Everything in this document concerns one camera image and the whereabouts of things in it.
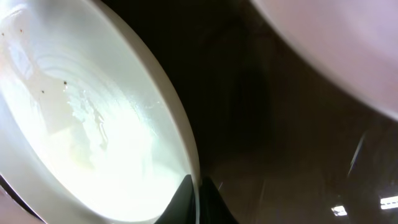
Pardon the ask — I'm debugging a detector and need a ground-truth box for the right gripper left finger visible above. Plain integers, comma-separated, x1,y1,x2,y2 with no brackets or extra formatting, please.
155,175,196,224

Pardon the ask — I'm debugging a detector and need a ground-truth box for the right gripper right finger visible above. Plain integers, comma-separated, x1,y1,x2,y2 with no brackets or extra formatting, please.
200,177,238,224

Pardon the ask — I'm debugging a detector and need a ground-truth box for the white plate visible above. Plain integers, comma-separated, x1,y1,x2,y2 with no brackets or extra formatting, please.
252,0,397,119
1,0,200,223

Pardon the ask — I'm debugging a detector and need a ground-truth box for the white plate top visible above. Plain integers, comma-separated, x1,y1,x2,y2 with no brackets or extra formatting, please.
252,0,397,119

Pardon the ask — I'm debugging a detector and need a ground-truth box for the brown serving tray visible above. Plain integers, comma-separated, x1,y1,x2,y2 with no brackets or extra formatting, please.
1,1,397,223

